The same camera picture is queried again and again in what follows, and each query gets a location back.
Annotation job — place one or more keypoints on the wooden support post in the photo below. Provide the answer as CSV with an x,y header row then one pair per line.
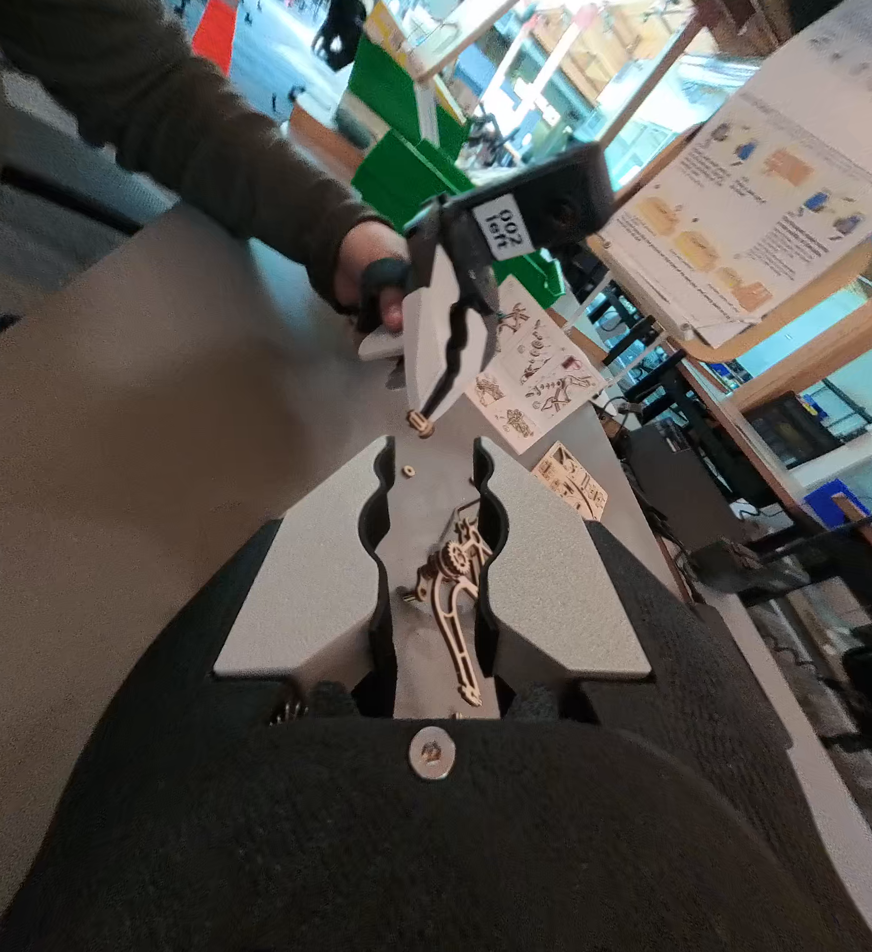
x,y
837,349

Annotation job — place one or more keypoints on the person's left forearm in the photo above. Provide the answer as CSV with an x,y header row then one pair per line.
x,y
183,126

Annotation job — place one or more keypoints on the black flat box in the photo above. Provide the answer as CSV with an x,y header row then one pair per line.
x,y
681,483

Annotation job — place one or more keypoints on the wooden model frame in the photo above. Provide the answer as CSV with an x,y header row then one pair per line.
x,y
454,632

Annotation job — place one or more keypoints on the wooden clipboard stand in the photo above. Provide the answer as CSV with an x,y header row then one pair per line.
x,y
815,312

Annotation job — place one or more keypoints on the person's left hand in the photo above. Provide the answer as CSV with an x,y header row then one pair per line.
x,y
365,249

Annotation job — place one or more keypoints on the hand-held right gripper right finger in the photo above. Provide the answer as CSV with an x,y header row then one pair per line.
x,y
569,602

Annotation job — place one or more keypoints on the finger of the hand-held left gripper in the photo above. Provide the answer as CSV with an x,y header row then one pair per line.
x,y
477,349
428,335

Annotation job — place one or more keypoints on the wooden parts sheet slotted strips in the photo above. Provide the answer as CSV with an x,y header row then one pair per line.
x,y
569,483

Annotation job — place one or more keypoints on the printed instruction sheet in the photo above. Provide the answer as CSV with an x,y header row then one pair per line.
x,y
778,186

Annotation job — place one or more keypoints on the assembly instruction booklet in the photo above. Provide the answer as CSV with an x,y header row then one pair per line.
x,y
540,372

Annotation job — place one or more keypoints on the large green plastic bin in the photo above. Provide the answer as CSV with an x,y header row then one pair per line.
x,y
398,171

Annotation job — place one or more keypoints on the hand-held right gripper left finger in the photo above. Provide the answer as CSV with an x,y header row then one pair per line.
x,y
302,602

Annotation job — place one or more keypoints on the blue plastic bin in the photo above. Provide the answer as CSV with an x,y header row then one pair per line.
x,y
837,507

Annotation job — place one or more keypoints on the grey power adapter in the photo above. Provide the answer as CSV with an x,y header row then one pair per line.
x,y
733,567

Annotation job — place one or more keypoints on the wooden link piece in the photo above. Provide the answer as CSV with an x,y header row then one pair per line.
x,y
421,425

